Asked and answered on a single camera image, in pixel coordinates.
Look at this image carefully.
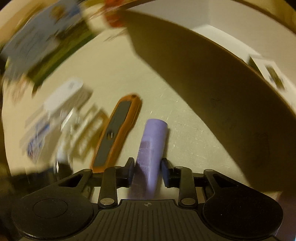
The slim white box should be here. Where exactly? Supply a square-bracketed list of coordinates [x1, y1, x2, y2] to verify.
[69, 89, 93, 112]

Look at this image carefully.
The blue milk carton box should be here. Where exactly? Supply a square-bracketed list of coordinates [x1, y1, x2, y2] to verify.
[0, 0, 97, 88]

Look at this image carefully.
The black and white marker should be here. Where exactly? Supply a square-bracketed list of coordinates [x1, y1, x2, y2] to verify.
[54, 139, 74, 176]

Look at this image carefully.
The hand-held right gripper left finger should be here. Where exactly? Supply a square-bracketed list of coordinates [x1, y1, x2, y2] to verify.
[55, 158, 135, 209]

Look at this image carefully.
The red instant rice bowl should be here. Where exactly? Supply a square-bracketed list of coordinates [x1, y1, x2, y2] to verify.
[102, 0, 130, 28]

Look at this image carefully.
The white plastic comb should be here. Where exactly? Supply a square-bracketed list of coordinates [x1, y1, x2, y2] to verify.
[69, 109, 108, 158]

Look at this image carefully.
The blue toothpaste box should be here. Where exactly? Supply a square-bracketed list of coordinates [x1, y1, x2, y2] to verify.
[20, 111, 60, 163]

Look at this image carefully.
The orange utility knife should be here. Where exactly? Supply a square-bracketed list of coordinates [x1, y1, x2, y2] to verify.
[90, 93, 142, 173]

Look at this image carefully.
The white box with gold label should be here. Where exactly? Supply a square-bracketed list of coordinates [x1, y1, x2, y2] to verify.
[248, 54, 286, 91]

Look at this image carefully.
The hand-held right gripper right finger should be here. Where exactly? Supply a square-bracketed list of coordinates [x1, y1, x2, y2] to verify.
[161, 158, 241, 207]

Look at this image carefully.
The purple tube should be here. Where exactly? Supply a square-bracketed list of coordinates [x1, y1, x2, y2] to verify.
[127, 119, 168, 200]

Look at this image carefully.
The white wifi repeater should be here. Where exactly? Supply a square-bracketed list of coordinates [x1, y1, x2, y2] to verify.
[43, 79, 85, 114]

